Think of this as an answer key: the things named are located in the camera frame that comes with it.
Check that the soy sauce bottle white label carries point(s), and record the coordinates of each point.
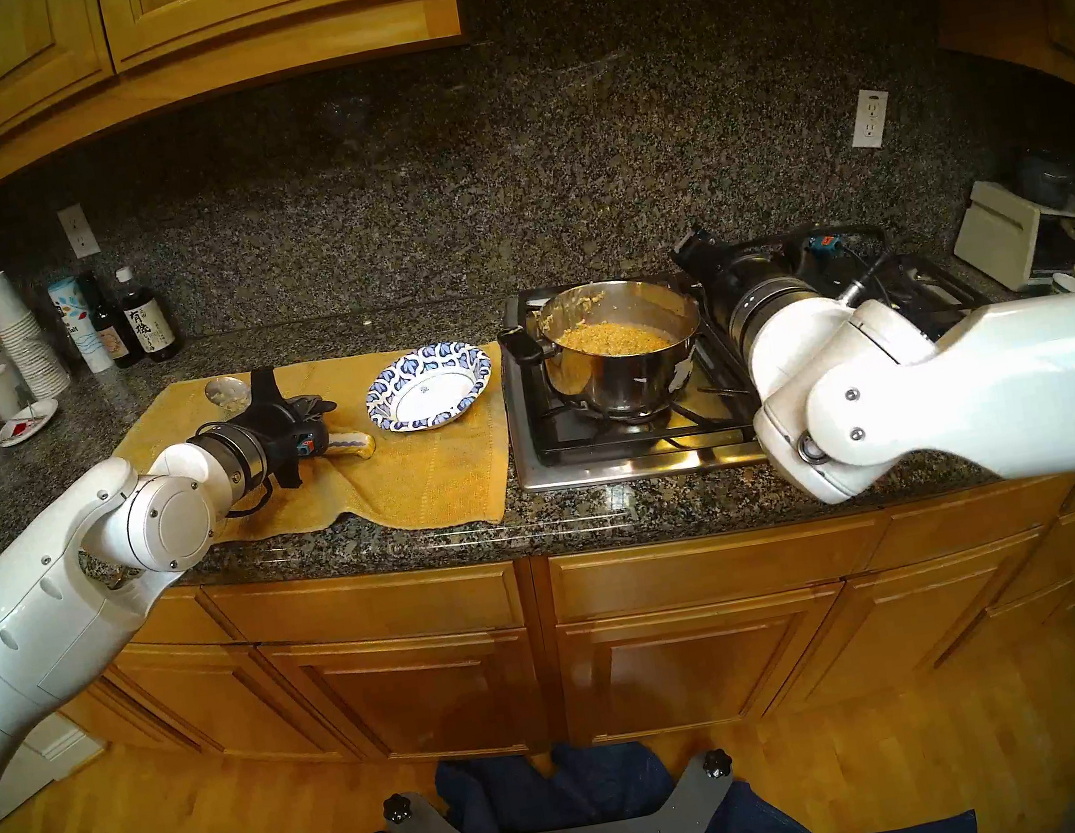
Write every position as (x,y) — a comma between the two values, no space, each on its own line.
(152,330)

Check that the blue white paper bowl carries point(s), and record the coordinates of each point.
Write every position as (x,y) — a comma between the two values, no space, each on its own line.
(430,392)

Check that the small white plate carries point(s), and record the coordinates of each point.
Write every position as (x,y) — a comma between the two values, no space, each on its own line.
(27,422)

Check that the cooked oatmeal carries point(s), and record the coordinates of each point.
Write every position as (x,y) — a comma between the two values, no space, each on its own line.
(616,339)

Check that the stainless steel pot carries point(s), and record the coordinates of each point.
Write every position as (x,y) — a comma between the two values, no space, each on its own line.
(628,381)

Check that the yellow ceramic spoon rest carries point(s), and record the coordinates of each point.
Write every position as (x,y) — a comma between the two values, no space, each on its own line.
(355,444)

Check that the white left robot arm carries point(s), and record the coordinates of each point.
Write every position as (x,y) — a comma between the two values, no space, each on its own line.
(43,620)

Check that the wooden base cabinets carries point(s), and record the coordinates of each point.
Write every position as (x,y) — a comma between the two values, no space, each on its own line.
(418,683)

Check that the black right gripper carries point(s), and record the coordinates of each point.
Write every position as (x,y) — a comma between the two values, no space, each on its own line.
(737,269)

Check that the white toaster oven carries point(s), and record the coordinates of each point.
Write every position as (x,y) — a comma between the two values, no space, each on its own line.
(1001,241)

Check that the dark kettle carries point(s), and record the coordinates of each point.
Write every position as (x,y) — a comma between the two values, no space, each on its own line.
(1042,180)

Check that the steel gas cooktop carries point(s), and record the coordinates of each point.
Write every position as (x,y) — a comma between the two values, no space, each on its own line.
(565,462)

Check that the stack of white paper cups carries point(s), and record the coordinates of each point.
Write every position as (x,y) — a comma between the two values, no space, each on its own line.
(27,339)

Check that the yellow towel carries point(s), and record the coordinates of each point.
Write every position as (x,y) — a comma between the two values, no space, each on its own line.
(427,484)

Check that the dark glass bottle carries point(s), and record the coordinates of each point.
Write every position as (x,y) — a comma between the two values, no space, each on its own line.
(116,340)

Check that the wooden wall cabinets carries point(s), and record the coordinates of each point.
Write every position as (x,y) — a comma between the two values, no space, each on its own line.
(181,21)

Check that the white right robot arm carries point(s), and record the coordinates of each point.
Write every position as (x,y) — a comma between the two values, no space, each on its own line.
(977,381)

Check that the white double wall outlet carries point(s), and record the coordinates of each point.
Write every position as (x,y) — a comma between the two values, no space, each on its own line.
(870,120)

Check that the wooden corner cabinet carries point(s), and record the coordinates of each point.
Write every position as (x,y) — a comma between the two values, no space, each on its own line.
(1064,33)

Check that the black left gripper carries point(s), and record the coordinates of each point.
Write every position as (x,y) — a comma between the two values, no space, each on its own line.
(283,441)

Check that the white patterned canister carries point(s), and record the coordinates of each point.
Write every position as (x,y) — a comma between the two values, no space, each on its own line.
(80,326)

